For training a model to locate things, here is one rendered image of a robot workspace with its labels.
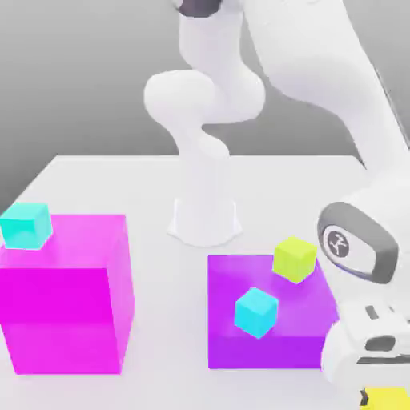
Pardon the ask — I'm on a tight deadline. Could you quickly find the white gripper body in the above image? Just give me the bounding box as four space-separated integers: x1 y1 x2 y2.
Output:
320 322 410 390

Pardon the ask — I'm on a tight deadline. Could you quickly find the small yellow cube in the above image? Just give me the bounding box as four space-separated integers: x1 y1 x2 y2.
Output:
360 386 410 410

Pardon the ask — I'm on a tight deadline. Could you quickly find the small cyan cube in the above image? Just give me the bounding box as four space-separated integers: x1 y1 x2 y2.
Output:
234 287 279 340
0 202 54 251

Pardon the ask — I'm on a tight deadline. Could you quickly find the small lime cube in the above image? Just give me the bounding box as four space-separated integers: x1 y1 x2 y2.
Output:
271 235 318 285

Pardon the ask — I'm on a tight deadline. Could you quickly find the large purple box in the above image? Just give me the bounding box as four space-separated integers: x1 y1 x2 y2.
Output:
207 254 340 370

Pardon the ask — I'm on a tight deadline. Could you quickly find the large magenta box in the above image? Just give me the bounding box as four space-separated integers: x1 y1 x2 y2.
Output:
0 213 135 376

